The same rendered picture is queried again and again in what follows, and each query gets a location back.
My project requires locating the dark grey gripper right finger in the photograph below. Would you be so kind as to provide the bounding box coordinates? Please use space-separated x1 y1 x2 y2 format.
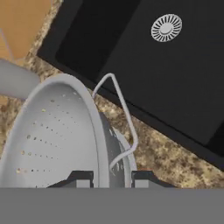
130 171 177 189

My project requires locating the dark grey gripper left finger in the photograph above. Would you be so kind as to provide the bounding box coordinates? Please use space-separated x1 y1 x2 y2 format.
46 171 95 189

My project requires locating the grey metal colander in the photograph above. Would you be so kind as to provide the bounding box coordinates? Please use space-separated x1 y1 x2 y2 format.
0 73 139 189

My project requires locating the black sink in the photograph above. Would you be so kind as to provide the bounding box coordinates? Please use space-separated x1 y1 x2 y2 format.
36 0 224 172

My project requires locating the grey faucet spout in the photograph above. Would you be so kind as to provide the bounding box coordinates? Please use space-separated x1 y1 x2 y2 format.
0 58 41 102

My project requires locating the silver sink drain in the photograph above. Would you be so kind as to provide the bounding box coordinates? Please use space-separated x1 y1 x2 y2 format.
150 13 184 43

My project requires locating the light wooden cupboard door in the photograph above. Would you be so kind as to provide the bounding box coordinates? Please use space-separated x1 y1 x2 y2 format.
0 0 53 64

